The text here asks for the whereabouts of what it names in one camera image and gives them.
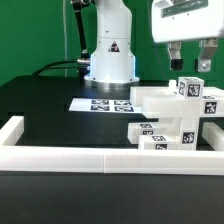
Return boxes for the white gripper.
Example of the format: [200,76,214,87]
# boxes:
[151,0,224,72]

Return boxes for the white chair back piece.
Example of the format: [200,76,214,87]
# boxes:
[130,86,224,118]

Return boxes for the white chair seat piece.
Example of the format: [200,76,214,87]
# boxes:
[159,118,199,151]

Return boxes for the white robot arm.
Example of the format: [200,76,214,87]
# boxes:
[84,0,224,89]

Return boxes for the white marker sheet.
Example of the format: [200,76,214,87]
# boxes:
[69,98,141,113]

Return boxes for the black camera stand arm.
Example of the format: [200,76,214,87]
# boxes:
[69,0,92,79]

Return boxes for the black cable bundle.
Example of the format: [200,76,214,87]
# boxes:
[31,59,91,77]

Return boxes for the white U-shaped fence frame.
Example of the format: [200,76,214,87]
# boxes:
[0,116,224,176]

